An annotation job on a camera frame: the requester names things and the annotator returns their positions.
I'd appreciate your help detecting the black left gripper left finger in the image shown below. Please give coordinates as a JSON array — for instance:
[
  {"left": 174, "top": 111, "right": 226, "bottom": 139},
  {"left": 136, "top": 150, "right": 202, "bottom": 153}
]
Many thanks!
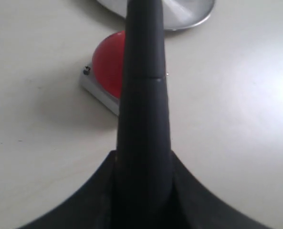
[{"left": 21, "top": 151, "right": 115, "bottom": 229}]

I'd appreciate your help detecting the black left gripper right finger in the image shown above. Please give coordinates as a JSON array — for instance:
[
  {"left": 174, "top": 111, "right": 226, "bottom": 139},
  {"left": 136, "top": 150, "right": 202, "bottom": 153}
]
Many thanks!
[{"left": 172, "top": 153, "right": 267, "bottom": 229}]

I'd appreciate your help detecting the yellow black claw hammer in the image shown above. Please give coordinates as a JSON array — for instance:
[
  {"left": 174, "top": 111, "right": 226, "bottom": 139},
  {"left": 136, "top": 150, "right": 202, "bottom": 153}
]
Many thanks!
[{"left": 111, "top": 0, "right": 173, "bottom": 229}]

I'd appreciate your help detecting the red dome push button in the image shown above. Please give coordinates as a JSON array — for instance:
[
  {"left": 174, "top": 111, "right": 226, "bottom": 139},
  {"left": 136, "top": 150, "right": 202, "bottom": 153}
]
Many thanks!
[{"left": 79, "top": 31, "right": 125, "bottom": 115}]

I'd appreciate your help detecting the round silver metal plate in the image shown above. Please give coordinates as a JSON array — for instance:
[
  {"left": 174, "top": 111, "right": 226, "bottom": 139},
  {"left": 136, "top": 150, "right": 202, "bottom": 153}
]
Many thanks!
[{"left": 98, "top": 0, "right": 216, "bottom": 31}]

